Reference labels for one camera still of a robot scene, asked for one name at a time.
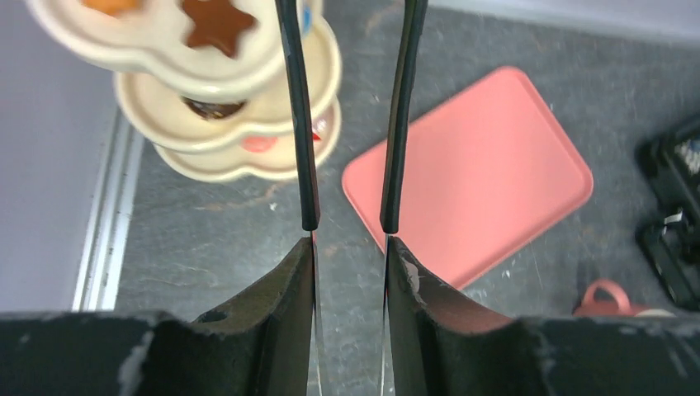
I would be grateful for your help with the pink mug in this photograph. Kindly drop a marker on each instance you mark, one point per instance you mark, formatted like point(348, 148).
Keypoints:
point(606, 298)

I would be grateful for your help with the blue donut toy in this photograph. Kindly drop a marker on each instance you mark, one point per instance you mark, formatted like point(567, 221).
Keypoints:
point(306, 20)

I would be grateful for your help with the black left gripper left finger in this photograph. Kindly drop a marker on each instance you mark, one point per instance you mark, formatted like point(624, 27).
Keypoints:
point(266, 329)

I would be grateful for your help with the chocolate donut toy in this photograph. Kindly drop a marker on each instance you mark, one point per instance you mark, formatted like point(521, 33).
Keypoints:
point(213, 111)

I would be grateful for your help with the orange flower cookie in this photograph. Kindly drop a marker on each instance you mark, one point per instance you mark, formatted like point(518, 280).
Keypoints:
point(113, 8)

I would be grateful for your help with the black poker chip case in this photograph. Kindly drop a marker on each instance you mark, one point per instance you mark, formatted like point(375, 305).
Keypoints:
point(670, 241)

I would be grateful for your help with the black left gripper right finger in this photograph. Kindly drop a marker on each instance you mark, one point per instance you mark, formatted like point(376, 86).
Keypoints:
point(441, 342)

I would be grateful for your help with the pink swirl cake toy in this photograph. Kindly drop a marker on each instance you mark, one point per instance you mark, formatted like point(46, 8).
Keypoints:
point(321, 128)

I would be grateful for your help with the pink serving tray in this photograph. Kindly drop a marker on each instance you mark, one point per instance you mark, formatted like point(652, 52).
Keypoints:
point(486, 172)

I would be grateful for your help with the black metal food tongs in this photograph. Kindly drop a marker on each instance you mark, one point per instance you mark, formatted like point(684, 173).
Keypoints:
point(414, 16)

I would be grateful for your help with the cream three-tier dessert stand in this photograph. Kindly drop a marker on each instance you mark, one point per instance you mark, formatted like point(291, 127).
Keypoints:
point(153, 69)

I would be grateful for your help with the brown star cookie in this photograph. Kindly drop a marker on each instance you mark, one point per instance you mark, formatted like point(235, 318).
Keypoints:
point(218, 24)

